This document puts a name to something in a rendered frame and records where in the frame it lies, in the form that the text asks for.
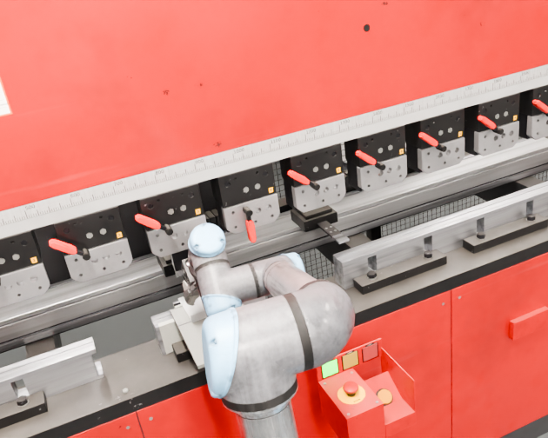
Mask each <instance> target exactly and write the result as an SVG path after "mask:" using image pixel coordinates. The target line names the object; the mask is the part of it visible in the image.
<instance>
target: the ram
mask: <svg viewBox="0 0 548 438"><path fill-rule="evenodd" d="M547 64H548V0H0V77H1V80H2V83H3V87H4V90H5V93H6V96H7V98H8V101H9V104H10V108H11V111H12V114H11V115H7V116H0V212H2V211H5V210H8V209H14V208H17V207H21V206H24V205H27V204H31V203H34V202H40V201H43V200H47V199H50V198H53V197H57V196H62V195H66V194H69V193H72V192H76V191H79V190H82V189H88V188H92V187H95V186H98V185H102V184H105V183H111V182H115V181H117V180H121V179H124V178H127V177H131V176H137V175H140V174H143V173H147V172H150V171H153V170H157V169H162V168H166V167H170V166H172V165H176V164H179V163H185V162H188V161H192V160H195V159H198V158H202V157H205V156H211V155H215V154H217V153H221V152H225V151H227V150H231V149H237V148H240V147H243V146H247V145H250V144H253V143H260V142H262V141H266V140H270V139H272V138H276V137H280V136H285V135H289V134H292V133H295V132H299V131H302V130H306V129H311V128H315V127H317V126H321V125H325V124H328V123H334V122H337V121H340V120H344V119H347V118H351V117H354V116H360V115H363V114H366V113H370V112H373V111H376V110H382V109H385V108H389V107H392V106H396V105H399V104H402V103H408V102H411V101H415V100H418V99H421V98H425V97H428V96H434V95H437V94H441V93H444V92H447V91H451V90H456V89H460V88H463V87H466V86H470V85H473V84H476V83H482V82H486V81H489V80H492V79H496V78H499V77H502V76H509V75H511V74H515V73H519V72H521V71H525V70H531V69H534V68H537V67H541V66H544V65H547ZM547 84H548V75H547V76H541V77H539V78H535V79H531V80H529V81H525V82H522V83H516V84H513V85H510V86H506V87H503V88H500V89H496V90H491V91H488V92H485V93H481V94H478V95H475V96H469V97H466V98H463V99H459V100H456V101H453V102H449V103H444V104H440V105H438V106H434V107H430V108H428V109H422V110H419V111H415V112H412V113H409V114H405V115H402V116H396V117H393V118H390V119H387V120H383V121H380V122H377V123H371V124H368V125H365V126H362V127H358V128H355V129H349V130H346V131H343V132H339V133H337V134H333V135H329V136H324V137H320V138H318V139H314V140H311V141H308V142H304V143H299V144H295V145H292V146H289V147H286V148H282V149H277V150H273V151H270V152H267V153H263V154H261V155H257V156H252V157H248V158H245V159H242V160H238V161H235V162H232V163H226V164H223V165H219V166H217V167H213V168H210V169H204V170H201V171H198V172H194V173H191V174H188V175H185V176H179V177H176V178H172V179H169V180H166V181H162V182H157V183H153V184H151V185H147V186H143V187H141V188H137V189H132V190H128V191H125V192H122V193H118V194H115V195H112V196H106V197H103V198H100V199H96V200H93V201H90V202H85V203H81V204H78V205H75V206H71V207H68V208H65V209H60V210H56V211H52V212H50V213H46V214H42V215H40V216H34V217H31V218H27V219H24V220H21V221H17V222H12V223H9V224H5V225H2V226H0V238H4V237H7V236H13V235H15V234H19V233H22V232H25V231H28V230H32V229H37V228H41V227H43V226H47V225H50V224H53V223H56V222H61V221H65V220H69V219H71V218H75V217H78V216H83V215H87V214H89V213H93V212H96V211H99V210H103V209H108V208H111V207H115V206H117V205H121V204H124V203H127V202H133V201H136V200H139V199H143V198H145V197H149V196H154V195H157V194H161V193H164V192H167V191H171V190H174V189H179V188H182V187H185V186H189V185H192V184H195V183H200V182H204V181H207V180H210V179H213V178H217V177H220V176H226V175H229V174H232V173H235V172H238V171H241V170H245V169H250V168H254V167H257V166H260V165H263V164H266V163H272V162H275V161H278V160H281V159H285V158H288V157H291V156H296V155H300V154H303V153H306V152H309V151H313V150H316V149H322V148H324V147H328V146H331V145H334V144H337V143H342V142H346V141H350V140H352V139H356V138H359V137H362V136H368V135H370V134H374V133H378V132H380V131H384V130H387V129H392V128H396V127H398V126H402V125H405V124H408V123H414V122H417V121H420V120H424V119H426V118H430V117H433V116H439V115H442V114H445V113H448V112H452V111H454V110H460V109H463V108H466V107H470V106H473V105H476V104H480V103H485V102H488V101H491V100H494V99H498V98H501V97H504V96H509V95H513V94H516V93H519V92H522V91H526V90H531V89H535V88H537V87H541V86H544V85H547Z"/></svg>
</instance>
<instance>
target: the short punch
mask: <svg viewBox="0 0 548 438"><path fill-rule="evenodd" d="M188 252H189V249H186V250H183V251H180V252H177V253H174V254H171V255H170V257H171V260H172V264H173V268H174V270H175V273H176V277H179V276H182V275H184V272H183V270H182V260H183V259H187V258H188Z"/></svg>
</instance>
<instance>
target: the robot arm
mask: <svg viewBox="0 0 548 438"><path fill-rule="evenodd" d="M225 244H226V242H225V236H224V232H223V231H222V230H221V229H220V228H219V227H218V226H217V225H215V224H212V223H203V224H200V225H198V226H196V227H195V228H194V229H193V230H192V231H191V233H190V238H189V241H188V246H189V252H188V258H187V259H183V260H182V270H183V272H184V276H185V278H186V280H187V282H189V284H187V283H186V281H183V287H184V299H185V301H186V303H187V304H189V305H191V306H193V305H195V304H194V303H195V302H196V299H197V298H198V297H199V296H200V298H201V301H202V304H203V306H204V311H205V314H206V316H207V318H206V319H205V321H204V323H203V327H202V345H203V354H204V366H205V373H206V378H207V382H208V387H209V390H210V393H211V396H212V397H213V398H218V399H222V403H223V405H224V406H225V407H226V408H227V409H229V410H230V411H231V412H234V413H236V417H237V424H238V428H239V432H240V435H241V438H298V434H297V426H296V422H295V417H294V413H293V408H292V405H291V398H292V397H293V396H294V395H295V394H296V392H297V388H298V383H297V374H299V373H302V372H304V371H307V370H311V369H313V368H317V367H320V366H323V365H325V363H327V362H329V361H331V360H332V359H333V358H335V357H336V356H337V355H338V354H339V353H340V352H341V351H342V349H343V348H344V347H345V345H346V344H347V342H348V341H349V339H350V337H351V334H352V331H353V328H354V324H355V311H354V307H353V304H352V302H351V298H350V297H349V296H348V295H347V294H346V292H345V291H344V290H343V289H341V288H340V287H339V286H338V285H336V284H335V283H333V282H329V281H326V280H317V279H315V278H313V277H312V276H310V275H308V274H307V273H305V270H304V265H303V262H302V260H301V258H300V256H299V255H298V254H297V253H289V254H281V255H278V256H275V257H272V258H268V259H265V260H262V261H258V262H252V263H248V264H245V265H242V266H238V267H235V268H231V266H230V263H229V260H228V257H227V254H226V251H225ZM266 295H272V296H273V297H272V298H269V299H266V300H262V301H259V302H253V303H250V304H247V305H244V306H242V304H243V302H247V301H250V300H253V299H257V298H260V297H263V296H266Z"/></svg>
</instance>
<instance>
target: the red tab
mask: <svg viewBox="0 0 548 438"><path fill-rule="evenodd" d="M546 326H548V308H547V307H546V306H544V307H543V308H540V309H536V310H534V311H532V312H530V313H528V314H526V315H522V316H520V317H518V318H516V319H513V320H511V321H510V331H509V338H510V339H512V340H513V341H514V340H516V339H518V338H520V337H522V336H525V335H528V334H530V333H532V332H534V331H536V330H539V329H541V328H544V327H546Z"/></svg>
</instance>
